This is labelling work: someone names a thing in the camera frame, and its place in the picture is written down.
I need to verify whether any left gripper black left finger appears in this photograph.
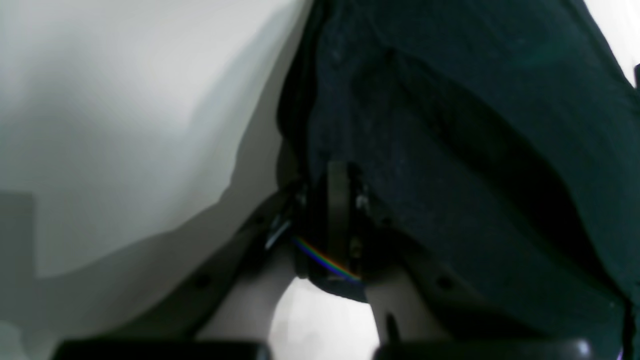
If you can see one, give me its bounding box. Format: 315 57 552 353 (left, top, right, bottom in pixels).
110 185 306 344

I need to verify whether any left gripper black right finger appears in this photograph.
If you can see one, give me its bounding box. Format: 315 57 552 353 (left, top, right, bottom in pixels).
327 162 541 351

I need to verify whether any black T-shirt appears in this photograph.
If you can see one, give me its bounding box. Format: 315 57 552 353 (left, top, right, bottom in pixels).
277 0 639 360

